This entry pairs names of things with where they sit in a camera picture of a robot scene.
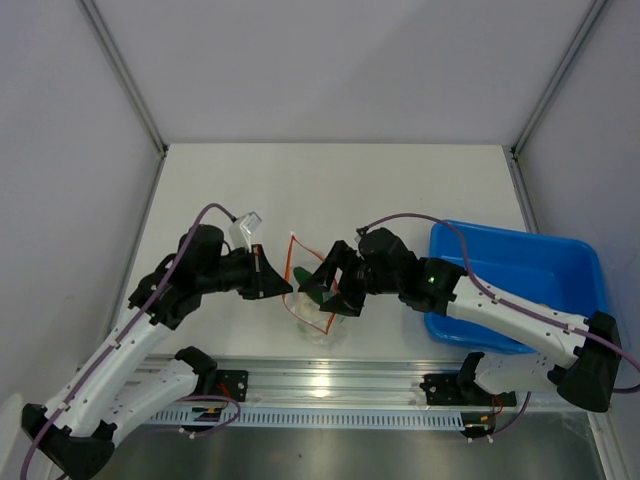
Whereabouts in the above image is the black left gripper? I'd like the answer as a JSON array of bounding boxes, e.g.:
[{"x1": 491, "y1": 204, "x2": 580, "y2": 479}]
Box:
[{"x1": 198, "y1": 244, "x2": 293, "y2": 300}]

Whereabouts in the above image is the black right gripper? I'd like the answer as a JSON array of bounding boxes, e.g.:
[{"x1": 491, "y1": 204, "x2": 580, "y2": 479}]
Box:
[{"x1": 298, "y1": 241, "x2": 402, "y2": 318}]

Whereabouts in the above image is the green toy cucumber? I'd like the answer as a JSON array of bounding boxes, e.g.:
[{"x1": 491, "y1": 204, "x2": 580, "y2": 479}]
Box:
[{"x1": 293, "y1": 266, "x2": 324, "y2": 305}]

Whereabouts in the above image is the clear orange zip top bag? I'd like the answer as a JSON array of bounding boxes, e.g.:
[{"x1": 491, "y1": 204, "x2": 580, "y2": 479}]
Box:
[{"x1": 282, "y1": 232, "x2": 347, "y2": 350}]

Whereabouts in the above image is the white toy cauliflower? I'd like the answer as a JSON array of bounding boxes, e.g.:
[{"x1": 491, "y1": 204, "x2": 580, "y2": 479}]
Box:
[{"x1": 295, "y1": 297, "x2": 331, "y2": 332}]

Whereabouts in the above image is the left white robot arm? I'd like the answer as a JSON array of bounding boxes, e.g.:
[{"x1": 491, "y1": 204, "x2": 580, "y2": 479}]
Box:
[{"x1": 21, "y1": 225, "x2": 292, "y2": 479}]

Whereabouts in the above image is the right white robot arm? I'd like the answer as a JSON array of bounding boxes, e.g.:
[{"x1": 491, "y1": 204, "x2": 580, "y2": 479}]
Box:
[{"x1": 298, "y1": 228, "x2": 621, "y2": 413}]

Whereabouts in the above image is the blue plastic bin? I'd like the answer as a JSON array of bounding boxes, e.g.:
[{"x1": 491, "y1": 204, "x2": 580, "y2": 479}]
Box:
[{"x1": 424, "y1": 221, "x2": 610, "y2": 354}]

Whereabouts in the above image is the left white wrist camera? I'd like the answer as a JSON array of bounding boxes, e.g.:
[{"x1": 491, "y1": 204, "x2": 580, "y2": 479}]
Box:
[{"x1": 228, "y1": 211, "x2": 262, "y2": 250}]

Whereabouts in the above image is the left black base bracket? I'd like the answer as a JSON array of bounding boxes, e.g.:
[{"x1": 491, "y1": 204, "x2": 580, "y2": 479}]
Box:
[{"x1": 214, "y1": 370, "x2": 249, "y2": 402}]

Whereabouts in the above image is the black base bracket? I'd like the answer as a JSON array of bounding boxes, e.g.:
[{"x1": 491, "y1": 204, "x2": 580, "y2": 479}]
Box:
[
  {"x1": 419, "y1": 373, "x2": 472, "y2": 406},
  {"x1": 214, "y1": 370, "x2": 249, "y2": 402}
]

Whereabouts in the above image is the aluminium mounting rail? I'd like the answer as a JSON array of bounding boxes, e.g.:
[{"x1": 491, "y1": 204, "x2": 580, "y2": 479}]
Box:
[{"x1": 74, "y1": 355, "x2": 609, "y2": 416}]

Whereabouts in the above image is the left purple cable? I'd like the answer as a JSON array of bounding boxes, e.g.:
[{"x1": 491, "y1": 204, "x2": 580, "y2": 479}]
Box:
[{"x1": 22, "y1": 202, "x2": 236, "y2": 474}]

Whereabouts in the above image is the purple cable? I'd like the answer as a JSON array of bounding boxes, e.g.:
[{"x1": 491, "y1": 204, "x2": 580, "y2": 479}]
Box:
[
  {"x1": 22, "y1": 202, "x2": 236, "y2": 474},
  {"x1": 364, "y1": 213, "x2": 640, "y2": 391}
]

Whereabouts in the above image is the white slotted cable duct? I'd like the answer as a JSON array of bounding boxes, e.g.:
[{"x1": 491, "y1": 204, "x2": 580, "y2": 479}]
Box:
[{"x1": 147, "y1": 406, "x2": 465, "y2": 431}]

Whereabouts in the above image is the right black base bracket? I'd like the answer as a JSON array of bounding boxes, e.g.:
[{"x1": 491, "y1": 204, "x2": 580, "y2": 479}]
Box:
[{"x1": 419, "y1": 373, "x2": 472, "y2": 406}]

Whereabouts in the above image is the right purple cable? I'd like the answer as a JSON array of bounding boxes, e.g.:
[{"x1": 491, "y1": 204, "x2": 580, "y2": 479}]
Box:
[{"x1": 364, "y1": 213, "x2": 640, "y2": 391}]

